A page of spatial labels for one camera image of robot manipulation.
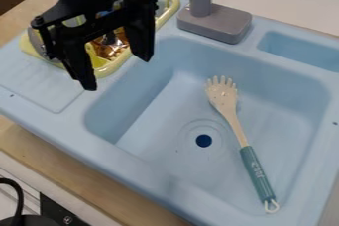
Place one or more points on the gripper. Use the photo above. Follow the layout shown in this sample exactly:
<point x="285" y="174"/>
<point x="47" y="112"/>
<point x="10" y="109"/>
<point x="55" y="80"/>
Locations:
<point x="90" y="2"/>

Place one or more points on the light blue toy sink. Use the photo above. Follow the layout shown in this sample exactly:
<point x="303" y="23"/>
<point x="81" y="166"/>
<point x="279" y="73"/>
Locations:
<point x="212" y="121"/>

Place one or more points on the orange toy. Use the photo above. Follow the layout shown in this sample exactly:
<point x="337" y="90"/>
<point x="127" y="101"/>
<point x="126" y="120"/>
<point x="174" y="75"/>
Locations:
<point x="110" y="46"/>

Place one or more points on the yellow dish rack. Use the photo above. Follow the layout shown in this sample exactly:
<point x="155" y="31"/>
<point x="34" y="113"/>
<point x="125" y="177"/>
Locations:
<point x="110" y="48"/>

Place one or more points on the silver pot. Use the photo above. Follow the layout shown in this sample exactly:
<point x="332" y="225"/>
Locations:
<point x="44" y="43"/>

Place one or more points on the grey tap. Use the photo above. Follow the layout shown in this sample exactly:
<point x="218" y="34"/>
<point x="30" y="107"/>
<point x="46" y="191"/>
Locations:
<point x="212" y="8"/>

